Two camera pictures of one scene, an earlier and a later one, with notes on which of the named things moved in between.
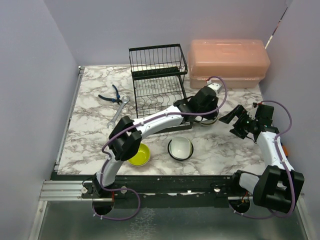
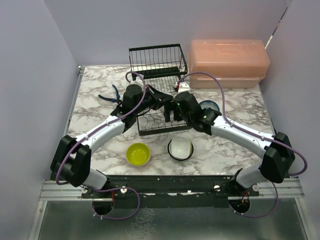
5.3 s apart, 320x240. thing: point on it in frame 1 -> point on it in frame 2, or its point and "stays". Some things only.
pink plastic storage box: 242,63 stays
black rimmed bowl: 169,151 stays
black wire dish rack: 158,73 stays
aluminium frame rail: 63,190 stays
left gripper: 213,103 -> 156,95
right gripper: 240,111 -> 171,105
